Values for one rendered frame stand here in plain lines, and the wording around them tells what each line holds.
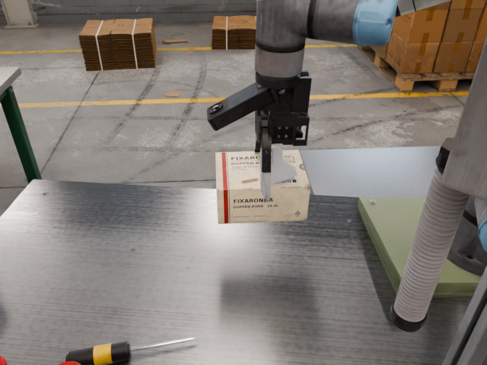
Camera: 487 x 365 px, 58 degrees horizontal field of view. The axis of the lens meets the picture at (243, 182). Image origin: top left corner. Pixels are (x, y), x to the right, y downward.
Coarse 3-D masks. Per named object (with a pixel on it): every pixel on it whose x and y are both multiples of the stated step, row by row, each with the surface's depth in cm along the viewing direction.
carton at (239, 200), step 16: (224, 160) 81; (240, 160) 81; (256, 160) 81; (288, 160) 81; (224, 176) 77; (240, 176) 77; (256, 176) 77; (304, 176) 77; (224, 192) 74; (240, 192) 74; (256, 192) 74; (272, 192) 74; (288, 192) 75; (304, 192) 75; (224, 208) 76; (240, 208) 76; (256, 208) 76; (272, 208) 76; (288, 208) 77; (304, 208) 77
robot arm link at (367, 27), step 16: (320, 0) 58; (336, 0) 57; (352, 0) 57; (368, 0) 56; (384, 0) 56; (320, 16) 58; (336, 16) 58; (352, 16) 57; (368, 16) 56; (384, 16) 56; (320, 32) 60; (336, 32) 59; (352, 32) 58; (368, 32) 57; (384, 32) 57
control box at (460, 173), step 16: (480, 64) 24; (480, 80) 25; (480, 96) 25; (464, 112) 26; (480, 112) 26; (464, 128) 27; (480, 128) 26; (464, 144) 27; (480, 144) 26; (448, 160) 28; (464, 160) 27; (480, 160) 27; (448, 176) 29; (464, 176) 28; (480, 176) 27; (464, 192) 28; (480, 192) 28
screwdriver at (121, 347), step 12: (84, 348) 68; (96, 348) 67; (108, 348) 67; (120, 348) 68; (132, 348) 69; (144, 348) 69; (72, 360) 66; (84, 360) 66; (96, 360) 67; (108, 360) 67; (120, 360) 68
